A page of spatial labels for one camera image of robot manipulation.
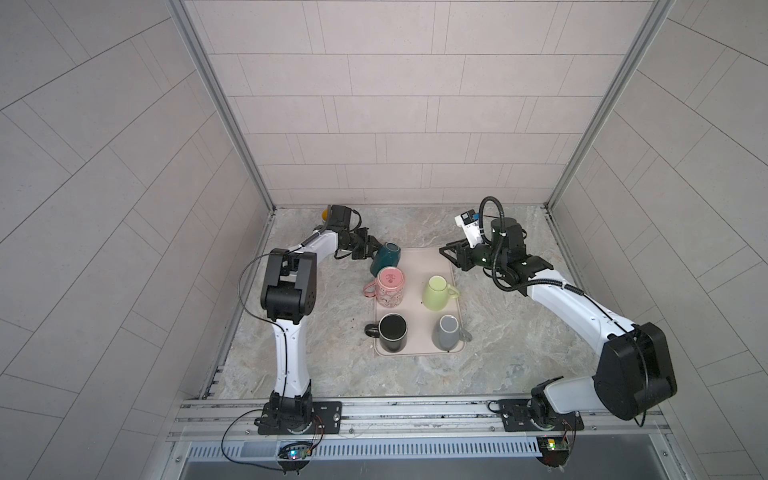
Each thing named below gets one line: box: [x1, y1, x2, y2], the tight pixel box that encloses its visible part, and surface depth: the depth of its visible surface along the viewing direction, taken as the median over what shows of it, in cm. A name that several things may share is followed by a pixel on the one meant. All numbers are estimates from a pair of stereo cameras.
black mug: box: [364, 313, 408, 352], surface depth 79 cm
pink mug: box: [363, 266, 406, 308], surface depth 86 cm
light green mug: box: [422, 275, 460, 311], surface depth 88 cm
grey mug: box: [431, 314, 473, 352], surface depth 80 cm
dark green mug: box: [370, 242, 401, 278], surface depth 93 cm
